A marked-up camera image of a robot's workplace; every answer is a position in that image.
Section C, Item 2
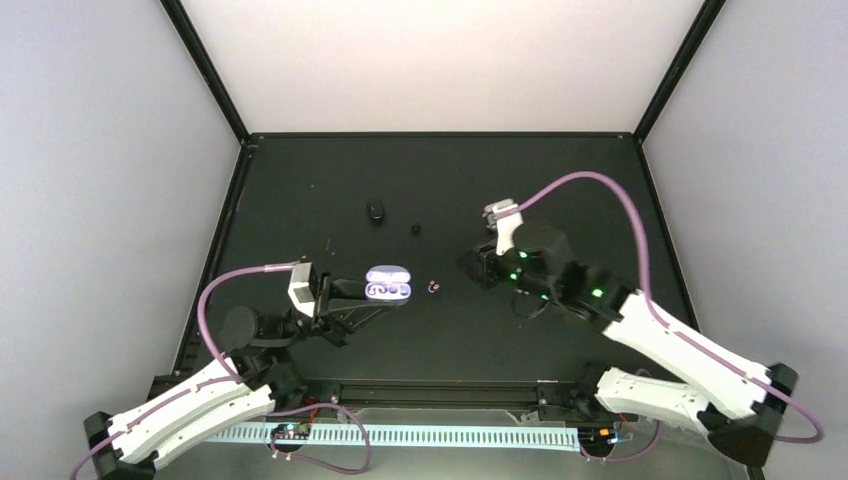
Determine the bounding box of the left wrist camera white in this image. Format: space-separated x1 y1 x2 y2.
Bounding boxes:
287 262 316 318

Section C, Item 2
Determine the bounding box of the right circuit board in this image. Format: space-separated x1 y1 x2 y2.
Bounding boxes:
578 428 621 445

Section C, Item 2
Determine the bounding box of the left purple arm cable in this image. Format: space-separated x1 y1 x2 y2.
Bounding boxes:
69 263 296 480

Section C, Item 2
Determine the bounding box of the lavender earbud charging case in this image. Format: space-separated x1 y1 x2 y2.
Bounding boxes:
364 265 412 304

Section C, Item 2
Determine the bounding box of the black charging case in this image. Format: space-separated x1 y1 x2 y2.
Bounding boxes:
366 199 385 224

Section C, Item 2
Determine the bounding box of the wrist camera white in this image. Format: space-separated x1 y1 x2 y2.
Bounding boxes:
482 198 524 256
287 262 316 318

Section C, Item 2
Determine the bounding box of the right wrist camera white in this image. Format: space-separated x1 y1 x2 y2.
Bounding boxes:
482 198 524 256

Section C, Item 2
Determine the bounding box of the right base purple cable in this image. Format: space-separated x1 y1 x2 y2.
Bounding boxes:
582 370 664 464

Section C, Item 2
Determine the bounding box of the left circuit board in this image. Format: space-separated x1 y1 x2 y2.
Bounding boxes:
271 423 311 442

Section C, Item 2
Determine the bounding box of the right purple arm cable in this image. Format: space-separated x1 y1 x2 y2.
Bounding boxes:
506 171 825 444

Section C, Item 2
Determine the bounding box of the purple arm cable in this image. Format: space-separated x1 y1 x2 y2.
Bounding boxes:
69 263 296 480
506 171 825 444

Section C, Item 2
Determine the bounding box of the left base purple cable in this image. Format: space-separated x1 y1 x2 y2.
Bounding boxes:
264 402 372 476

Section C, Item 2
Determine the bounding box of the circuit board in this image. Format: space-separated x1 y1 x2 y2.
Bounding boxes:
578 428 621 445
271 423 311 442

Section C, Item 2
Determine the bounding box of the white slotted cable duct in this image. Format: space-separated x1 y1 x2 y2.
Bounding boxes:
208 422 580 452

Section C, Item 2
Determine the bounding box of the black aluminium front rail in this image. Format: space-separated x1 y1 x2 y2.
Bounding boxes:
304 378 575 410

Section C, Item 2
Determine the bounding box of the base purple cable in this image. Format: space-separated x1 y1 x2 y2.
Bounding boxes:
264 402 372 476
582 370 664 464

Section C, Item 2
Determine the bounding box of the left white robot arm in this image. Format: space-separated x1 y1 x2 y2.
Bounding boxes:
69 262 410 479

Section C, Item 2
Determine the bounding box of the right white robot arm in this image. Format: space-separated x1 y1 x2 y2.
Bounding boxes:
458 224 798 467

